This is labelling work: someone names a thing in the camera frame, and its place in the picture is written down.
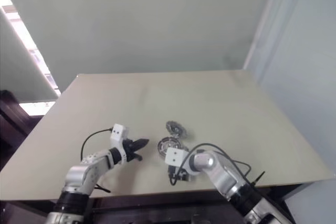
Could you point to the dark wooden cabinet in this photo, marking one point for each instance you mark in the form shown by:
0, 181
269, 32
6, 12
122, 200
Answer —
13, 124

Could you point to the dark table frame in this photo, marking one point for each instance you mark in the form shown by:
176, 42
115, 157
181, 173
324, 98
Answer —
157, 208

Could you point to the silver rotor wheel black rim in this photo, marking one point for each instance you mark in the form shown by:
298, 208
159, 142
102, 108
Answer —
170, 145

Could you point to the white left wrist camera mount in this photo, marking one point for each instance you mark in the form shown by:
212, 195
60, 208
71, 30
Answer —
119, 133

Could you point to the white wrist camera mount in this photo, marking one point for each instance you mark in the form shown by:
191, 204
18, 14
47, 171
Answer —
174, 157
119, 133

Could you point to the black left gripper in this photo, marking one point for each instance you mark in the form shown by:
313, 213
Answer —
130, 151

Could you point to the toothed metal gear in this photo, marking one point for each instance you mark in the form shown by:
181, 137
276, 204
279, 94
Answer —
177, 129

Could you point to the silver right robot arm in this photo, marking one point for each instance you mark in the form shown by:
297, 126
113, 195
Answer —
223, 174

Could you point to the white partition panel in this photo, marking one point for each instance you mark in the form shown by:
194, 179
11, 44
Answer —
302, 77

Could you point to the bright window strip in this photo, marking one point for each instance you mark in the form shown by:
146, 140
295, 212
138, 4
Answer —
31, 48

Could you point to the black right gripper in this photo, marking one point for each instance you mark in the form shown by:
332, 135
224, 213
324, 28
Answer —
181, 174

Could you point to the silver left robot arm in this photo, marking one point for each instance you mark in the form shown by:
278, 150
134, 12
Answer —
84, 171

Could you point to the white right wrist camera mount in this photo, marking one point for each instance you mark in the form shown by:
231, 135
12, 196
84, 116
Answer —
174, 157

